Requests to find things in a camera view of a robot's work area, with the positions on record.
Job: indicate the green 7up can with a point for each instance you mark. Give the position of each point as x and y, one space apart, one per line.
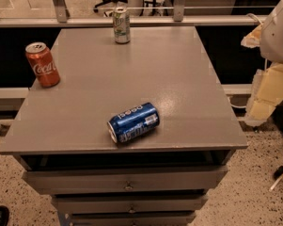
121 25

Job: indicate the red coca-cola can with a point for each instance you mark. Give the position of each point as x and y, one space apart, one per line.
42 63

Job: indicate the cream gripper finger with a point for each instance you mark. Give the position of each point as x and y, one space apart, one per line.
266 93
252 40

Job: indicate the grey drawer cabinet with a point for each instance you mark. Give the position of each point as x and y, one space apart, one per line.
61 137

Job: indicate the blue pepsi can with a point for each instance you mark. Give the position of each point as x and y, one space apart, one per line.
133 122

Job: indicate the black and white tool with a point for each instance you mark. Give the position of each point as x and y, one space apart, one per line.
278 176

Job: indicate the black shoe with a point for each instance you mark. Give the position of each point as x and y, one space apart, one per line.
4 216

